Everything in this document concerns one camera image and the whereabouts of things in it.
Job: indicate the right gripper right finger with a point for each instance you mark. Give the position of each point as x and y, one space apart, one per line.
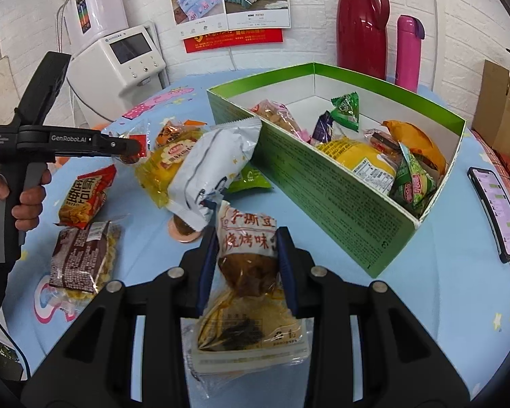
368 349

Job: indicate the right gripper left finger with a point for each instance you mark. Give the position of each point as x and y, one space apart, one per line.
125 348

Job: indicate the barbecue flavour snack packet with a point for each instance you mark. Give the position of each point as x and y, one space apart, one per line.
251 313

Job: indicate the red fried snack packet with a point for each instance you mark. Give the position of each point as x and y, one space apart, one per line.
86 197

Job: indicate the peppa pig tablecloth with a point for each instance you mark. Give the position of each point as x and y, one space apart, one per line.
449 274

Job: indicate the brown label snack bag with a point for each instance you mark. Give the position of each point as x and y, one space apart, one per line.
83 260

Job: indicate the white water dispenser machine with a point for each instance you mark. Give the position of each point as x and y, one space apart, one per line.
114 67

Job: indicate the yellow cookie bag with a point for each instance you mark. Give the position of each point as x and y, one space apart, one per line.
160 158

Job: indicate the clear wrapped cake packet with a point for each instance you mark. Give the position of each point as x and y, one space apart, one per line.
214 371

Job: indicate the smartphone with black case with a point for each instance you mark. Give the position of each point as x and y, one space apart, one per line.
496 204

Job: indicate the white silver snack bag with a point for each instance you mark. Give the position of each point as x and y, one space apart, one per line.
209 168

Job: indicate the green cardboard box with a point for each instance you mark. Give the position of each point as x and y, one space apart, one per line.
367 224

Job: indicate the yellow snack packet in box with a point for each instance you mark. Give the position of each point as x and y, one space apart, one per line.
367 163

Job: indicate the orange bread packet in box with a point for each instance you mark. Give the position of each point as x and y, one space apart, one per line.
418 142

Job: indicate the green triangular snack packet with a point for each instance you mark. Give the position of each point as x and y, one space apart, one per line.
249 178

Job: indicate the pink wrapped snack packet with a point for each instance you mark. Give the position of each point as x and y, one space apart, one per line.
279 115

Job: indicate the purple green candy packet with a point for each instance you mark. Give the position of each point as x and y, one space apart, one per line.
345 114

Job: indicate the brown cardboard box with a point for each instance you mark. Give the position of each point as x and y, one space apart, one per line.
492 116

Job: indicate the pink thermos bottle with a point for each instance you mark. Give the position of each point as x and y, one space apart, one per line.
410 34

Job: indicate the dark red thermos jug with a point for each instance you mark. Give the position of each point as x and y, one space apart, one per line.
361 34

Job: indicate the bedding wall calendar poster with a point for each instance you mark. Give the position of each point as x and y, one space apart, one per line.
205 25

